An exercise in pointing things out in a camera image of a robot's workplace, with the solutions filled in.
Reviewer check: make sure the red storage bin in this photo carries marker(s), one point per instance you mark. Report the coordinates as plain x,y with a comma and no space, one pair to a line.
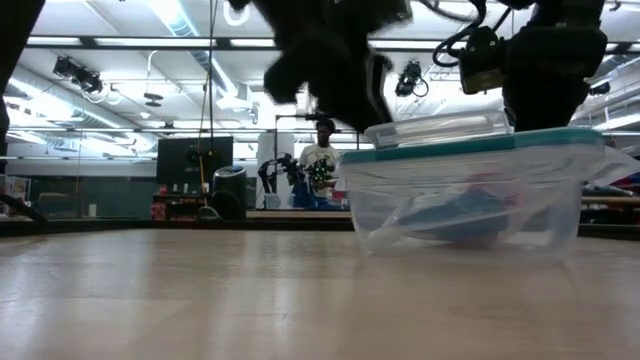
631,179

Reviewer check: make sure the long ceiling light strip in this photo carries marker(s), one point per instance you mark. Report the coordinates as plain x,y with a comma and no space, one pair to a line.
150,42

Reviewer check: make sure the clear plastic container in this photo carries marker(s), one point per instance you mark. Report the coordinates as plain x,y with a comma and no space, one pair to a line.
475,200

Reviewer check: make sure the black aluminium table frame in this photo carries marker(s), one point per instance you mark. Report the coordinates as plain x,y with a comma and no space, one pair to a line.
75,226

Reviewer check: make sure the black shelf red items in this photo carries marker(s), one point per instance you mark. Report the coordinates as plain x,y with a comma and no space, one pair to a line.
180,207

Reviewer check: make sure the clear lid blue rim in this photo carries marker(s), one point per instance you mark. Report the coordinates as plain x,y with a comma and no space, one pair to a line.
475,142

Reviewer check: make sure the black monitor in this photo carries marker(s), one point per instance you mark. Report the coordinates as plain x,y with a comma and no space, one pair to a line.
175,160

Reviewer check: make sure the wooden workbench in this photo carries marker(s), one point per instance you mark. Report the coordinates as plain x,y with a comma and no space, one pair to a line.
610,201

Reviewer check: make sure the black hanging camera rig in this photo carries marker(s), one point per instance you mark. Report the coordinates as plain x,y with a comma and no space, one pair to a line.
77,75

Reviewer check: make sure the red bandage roll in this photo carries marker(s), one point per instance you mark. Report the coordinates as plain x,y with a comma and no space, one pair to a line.
487,180

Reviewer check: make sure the black wall speaker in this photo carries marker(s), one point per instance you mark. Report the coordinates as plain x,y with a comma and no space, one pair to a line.
600,88

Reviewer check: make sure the black background robot arm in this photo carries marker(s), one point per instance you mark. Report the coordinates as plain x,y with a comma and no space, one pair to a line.
280,167

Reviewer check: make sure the black hanging camera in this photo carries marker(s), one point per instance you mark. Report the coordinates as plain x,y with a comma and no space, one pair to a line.
410,77

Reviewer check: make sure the black pendant lamp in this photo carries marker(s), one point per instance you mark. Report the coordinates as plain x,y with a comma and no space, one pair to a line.
152,97

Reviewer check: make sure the white cabinet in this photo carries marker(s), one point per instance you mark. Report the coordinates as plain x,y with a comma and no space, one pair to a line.
265,145

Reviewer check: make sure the person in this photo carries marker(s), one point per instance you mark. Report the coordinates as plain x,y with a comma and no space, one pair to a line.
320,155

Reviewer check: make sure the blue bandage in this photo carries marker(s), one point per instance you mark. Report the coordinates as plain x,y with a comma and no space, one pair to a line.
465,215

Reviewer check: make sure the clear zip bag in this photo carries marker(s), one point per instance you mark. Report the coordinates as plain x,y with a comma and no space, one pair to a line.
400,227

